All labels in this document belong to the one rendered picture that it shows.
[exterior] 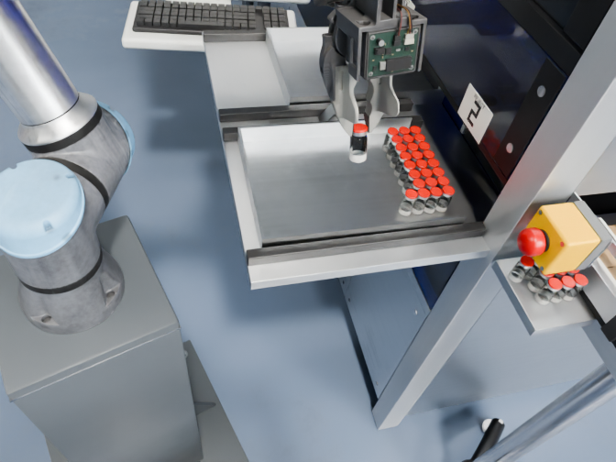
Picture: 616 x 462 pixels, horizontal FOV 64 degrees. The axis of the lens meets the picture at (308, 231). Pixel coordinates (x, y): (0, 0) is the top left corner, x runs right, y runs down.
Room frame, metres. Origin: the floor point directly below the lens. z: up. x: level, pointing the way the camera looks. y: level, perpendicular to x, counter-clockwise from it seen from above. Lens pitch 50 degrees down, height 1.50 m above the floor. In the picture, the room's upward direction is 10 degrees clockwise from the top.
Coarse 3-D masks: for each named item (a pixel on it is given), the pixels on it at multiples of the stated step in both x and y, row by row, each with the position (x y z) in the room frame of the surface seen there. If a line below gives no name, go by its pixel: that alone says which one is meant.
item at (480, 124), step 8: (472, 88) 0.74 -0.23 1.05; (464, 96) 0.75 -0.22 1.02; (472, 96) 0.73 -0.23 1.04; (464, 104) 0.74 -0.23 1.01; (472, 104) 0.72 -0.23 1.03; (480, 104) 0.71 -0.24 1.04; (464, 112) 0.73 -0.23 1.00; (480, 112) 0.70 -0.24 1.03; (488, 112) 0.68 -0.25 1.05; (464, 120) 0.73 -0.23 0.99; (472, 120) 0.71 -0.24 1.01; (480, 120) 0.69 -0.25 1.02; (488, 120) 0.68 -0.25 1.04; (472, 128) 0.70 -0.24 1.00; (480, 128) 0.68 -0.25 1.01; (480, 136) 0.68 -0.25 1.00
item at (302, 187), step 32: (256, 128) 0.71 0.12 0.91; (288, 128) 0.73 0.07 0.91; (320, 128) 0.75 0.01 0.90; (384, 128) 0.80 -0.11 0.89; (256, 160) 0.66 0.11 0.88; (288, 160) 0.67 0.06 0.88; (320, 160) 0.69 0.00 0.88; (384, 160) 0.72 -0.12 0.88; (256, 192) 0.58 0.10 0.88; (288, 192) 0.59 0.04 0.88; (320, 192) 0.60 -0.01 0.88; (352, 192) 0.62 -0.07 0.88; (384, 192) 0.63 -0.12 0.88; (256, 224) 0.50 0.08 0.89; (288, 224) 0.52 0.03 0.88; (320, 224) 0.53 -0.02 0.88; (352, 224) 0.55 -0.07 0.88; (384, 224) 0.53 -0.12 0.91; (416, 224) 0.55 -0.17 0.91; (448, 224) 0.57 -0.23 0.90
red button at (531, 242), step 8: (520, 232) 0.48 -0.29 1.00; (528, 232) 0.47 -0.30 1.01; (536, 232) 0.47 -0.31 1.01; (520, 240) 0.47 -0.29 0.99; (528, 240) 0.46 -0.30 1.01; (536, 240) 0.46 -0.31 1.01; (544, 240) 0.46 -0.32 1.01; (520, 248) 0.47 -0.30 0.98; (528, 248) 0.46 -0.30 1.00; (536, 248) 0.45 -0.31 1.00; (544, 248) 0.46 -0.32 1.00; (528, 256) 0.45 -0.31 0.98
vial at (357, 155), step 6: (354, 132) 0.48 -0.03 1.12; (366, 132) 0.49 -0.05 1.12; (354, 138) 0.48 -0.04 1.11; (360, 138) 0.48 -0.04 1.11; (366, 138) 0.49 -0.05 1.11; (354, 144) 0.48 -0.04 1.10; (360, 144) 0.48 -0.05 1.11; (366, 144) 0.49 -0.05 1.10; (354, 150) 0.48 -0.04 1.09; (360, 150) 0.48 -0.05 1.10; (366, 150) 0.48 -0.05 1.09; (354, 156) 0.48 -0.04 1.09; (360, 156) 0.48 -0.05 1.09; (366, 156) 0.48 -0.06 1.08
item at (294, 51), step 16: (272, 32) 1.06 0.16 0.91; (288, 32) 1.07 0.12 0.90; (304, 32) 1.09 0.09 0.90; (320, 32) 1.10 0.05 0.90; (272, 48) 0.98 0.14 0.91; (288, 48) 1.04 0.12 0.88; (304, 48) 1.06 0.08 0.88; (320, 48) 1.07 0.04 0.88; (288, 64) 0.98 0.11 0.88; (304, 64) 0.99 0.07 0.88; (288, 80) 0.92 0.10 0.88; (304, 80) 0.93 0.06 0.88; (320, 80) 0.94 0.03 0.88; (400, 80) 0.99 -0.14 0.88; (416, 80) 1.01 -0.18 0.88; (288, 96) 0.83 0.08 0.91; (304, 96) 0.83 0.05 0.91; (320, 96) 0.84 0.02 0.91; (400, 96) 0.90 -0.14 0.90; (416, 96) 0.91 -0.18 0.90; (432, 96) 0.93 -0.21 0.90
